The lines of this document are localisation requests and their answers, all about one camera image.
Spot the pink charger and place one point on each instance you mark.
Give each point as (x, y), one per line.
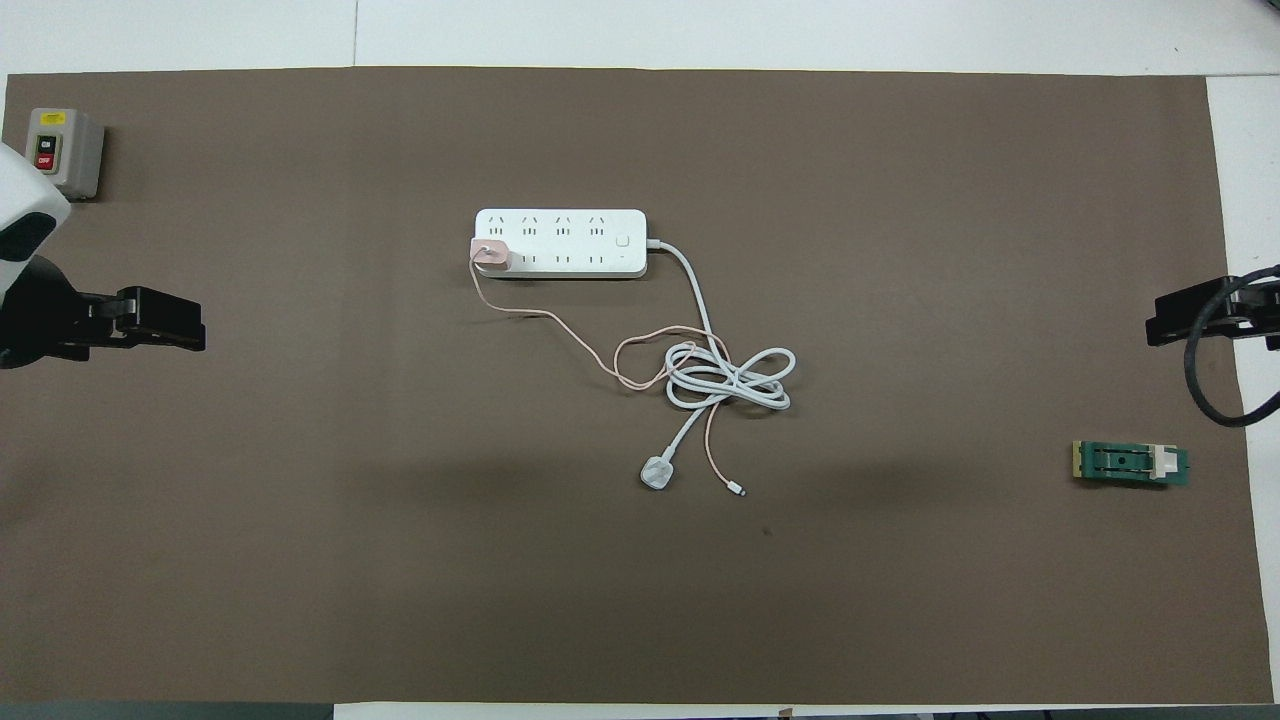
(491, 254)

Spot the brown table mat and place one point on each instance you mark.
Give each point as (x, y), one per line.
(600, 600)

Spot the green circuit board fixture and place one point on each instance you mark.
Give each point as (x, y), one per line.
(1130, 465)

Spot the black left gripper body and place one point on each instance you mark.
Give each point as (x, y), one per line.
(40, 320)

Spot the white power strip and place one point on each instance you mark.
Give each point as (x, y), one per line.
(560, 240)

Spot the grey on-off switch box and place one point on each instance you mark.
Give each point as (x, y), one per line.
(62, 150)

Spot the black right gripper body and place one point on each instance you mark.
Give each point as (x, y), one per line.
(1262, 315)

